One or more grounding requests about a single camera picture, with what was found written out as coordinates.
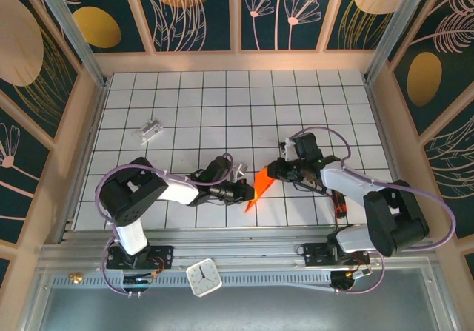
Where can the aluminium corner post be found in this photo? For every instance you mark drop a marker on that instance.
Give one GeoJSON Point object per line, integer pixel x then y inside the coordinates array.
{"type": "Point", "coordinates": [74, 38]}
{"type": "Point", "coordinates": [392, 35]}

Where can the aluminium rail frame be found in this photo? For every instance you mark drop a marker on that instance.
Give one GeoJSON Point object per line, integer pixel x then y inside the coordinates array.
{"type": "Point", "coordinates": [240, 249]}

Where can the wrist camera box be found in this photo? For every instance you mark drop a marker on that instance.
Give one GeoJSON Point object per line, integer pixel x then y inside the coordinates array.
{"type": "Point", "coordinates": [288, 147]}
{"type": "Point", "coordinates": [241, 171]}

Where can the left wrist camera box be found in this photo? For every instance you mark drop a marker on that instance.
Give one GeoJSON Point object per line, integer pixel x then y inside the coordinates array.
{"type": "Point", "coordinates": [241, 171]}

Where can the clear plastic bracket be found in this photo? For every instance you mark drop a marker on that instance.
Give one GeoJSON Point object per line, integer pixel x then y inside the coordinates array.
{"type": "Point", "coordinates": [148, 130]}

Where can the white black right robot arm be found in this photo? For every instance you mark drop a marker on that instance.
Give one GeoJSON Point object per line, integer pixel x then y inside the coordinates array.
{"type": "Point", "coordinates": [392, 216]}

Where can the orange paper sheet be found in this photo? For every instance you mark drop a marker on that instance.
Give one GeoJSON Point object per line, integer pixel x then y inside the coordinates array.
{"type": "Point", "coordinates": [263, 183]}

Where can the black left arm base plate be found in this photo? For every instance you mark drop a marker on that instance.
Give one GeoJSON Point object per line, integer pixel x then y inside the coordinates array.
{"type": "Point", "coordinates": [163, 257]}

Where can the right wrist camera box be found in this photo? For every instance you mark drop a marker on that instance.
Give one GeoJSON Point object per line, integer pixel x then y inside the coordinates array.
{"type": "Point", "coordinates": [288, 147]}

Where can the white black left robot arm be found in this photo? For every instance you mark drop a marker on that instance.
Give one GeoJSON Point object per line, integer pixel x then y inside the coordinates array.
{"type": "Point", "coordinates": [129, 197]}

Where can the brass knob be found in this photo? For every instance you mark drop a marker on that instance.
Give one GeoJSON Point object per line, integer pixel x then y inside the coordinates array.
{"type": "Point", "coordinates": [76, 278]}

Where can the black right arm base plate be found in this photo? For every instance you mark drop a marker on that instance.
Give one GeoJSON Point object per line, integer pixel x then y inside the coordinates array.
{"type": "Point", "coordinates": [314, 255]}

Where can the grey metal panel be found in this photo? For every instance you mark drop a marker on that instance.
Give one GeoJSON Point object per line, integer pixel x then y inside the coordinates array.
{"type": "Point", "coordinates": [259, 309]}

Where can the white square alarm clock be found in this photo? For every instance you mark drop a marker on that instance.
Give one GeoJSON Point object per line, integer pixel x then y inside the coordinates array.
{"type": "Point", "coordinates": [203, 277]}

